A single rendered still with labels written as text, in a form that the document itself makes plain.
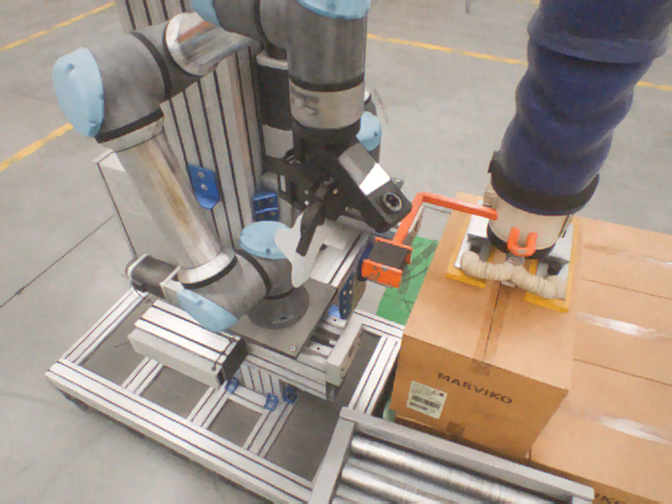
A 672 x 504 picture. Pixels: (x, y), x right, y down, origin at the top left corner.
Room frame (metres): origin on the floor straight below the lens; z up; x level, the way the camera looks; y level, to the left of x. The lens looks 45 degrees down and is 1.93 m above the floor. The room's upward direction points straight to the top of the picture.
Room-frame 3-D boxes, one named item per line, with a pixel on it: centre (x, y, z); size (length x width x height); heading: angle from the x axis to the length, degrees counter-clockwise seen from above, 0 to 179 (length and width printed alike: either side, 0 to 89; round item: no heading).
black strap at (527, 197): (0.89, -0.47, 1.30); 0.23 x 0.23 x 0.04
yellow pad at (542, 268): (0.85, -0.56, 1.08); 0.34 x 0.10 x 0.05; 156
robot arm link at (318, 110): (0.45, 0.01, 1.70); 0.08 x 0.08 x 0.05
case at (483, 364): (0.90, -0.47, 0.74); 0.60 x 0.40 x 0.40; 157
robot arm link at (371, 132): (1.18, -0.07, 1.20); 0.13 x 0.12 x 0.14; 1
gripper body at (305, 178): (0.46, 0.01, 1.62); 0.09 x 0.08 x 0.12; 48
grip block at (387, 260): (0.72, -0.11, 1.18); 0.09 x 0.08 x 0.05; 66
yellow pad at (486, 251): (0.93, -0.39, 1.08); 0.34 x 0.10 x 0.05; 156
